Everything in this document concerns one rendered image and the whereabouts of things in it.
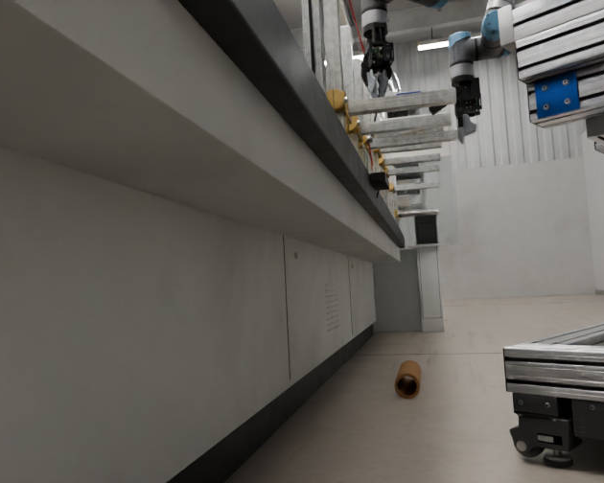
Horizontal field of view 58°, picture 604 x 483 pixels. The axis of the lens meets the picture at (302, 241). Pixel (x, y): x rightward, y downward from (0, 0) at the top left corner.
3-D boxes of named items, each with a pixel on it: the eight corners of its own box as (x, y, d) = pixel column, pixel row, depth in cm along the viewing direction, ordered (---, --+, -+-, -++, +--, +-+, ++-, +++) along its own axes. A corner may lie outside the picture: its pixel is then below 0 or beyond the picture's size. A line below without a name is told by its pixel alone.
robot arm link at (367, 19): (359, 21, 162) (385, 22, 163) (360, 36, 161) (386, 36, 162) (364, 9, 154) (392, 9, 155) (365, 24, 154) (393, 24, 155)
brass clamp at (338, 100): (354, 124, 140) (353, 104, 140) (346, 107, 126) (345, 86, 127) (331, 126, 141) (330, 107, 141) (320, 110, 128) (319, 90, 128)
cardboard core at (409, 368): (420, 359, 203) (419, 373, 173) (421, 381, 202) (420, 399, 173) (398, 360, 204) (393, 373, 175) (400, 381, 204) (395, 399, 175)
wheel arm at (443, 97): (455, 107, 131) (454, 90, 131) (456, 103, 128) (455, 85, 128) (282, 127, 140) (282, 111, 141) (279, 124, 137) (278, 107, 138)
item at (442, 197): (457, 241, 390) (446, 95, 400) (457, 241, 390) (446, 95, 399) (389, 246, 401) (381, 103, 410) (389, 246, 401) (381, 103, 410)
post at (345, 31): (360, 189, 156) (351, 29, 160) (359, 186, 153) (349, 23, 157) (348, 190, 157) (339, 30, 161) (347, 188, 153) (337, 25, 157)
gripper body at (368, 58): (369, 62, 152) (366, 21, 153) (361, 74, 160) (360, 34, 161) (395, 62, 153) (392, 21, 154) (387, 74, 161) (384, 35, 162)
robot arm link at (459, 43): (474, 27, 175) (446, 32, 177) (476, 60, 174) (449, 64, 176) (473, 37, 182) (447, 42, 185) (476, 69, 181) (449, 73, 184)
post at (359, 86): (369, 199, 180) (361, 60, 184) (368, 197, 177) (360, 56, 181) (359, 200, 181) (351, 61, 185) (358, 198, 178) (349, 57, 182)
